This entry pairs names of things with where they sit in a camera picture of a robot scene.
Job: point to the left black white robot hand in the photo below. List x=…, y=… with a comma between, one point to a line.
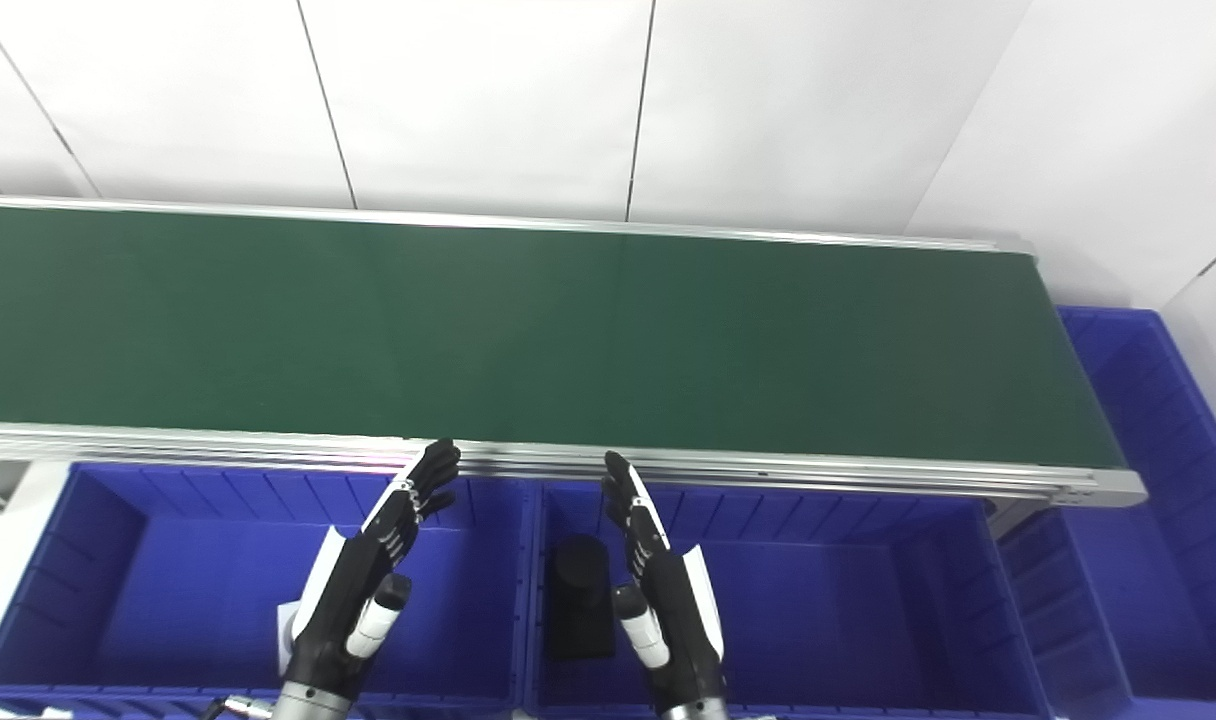
x=343, y=590

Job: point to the green conveyor belt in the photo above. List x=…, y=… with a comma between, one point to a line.
x=868, y=475
x=528, y=330

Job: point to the white plastic part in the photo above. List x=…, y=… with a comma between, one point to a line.
x=288, y=630

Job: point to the black cylinder block part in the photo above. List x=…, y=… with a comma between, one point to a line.
x=580, y=600

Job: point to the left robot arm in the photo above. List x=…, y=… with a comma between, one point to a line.
x=310, y=703

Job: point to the blue plastic bin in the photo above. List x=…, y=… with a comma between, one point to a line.
x=168, y=590
x=1148, y=560
x=848, y=610

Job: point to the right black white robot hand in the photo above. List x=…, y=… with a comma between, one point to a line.
x=678, y=610

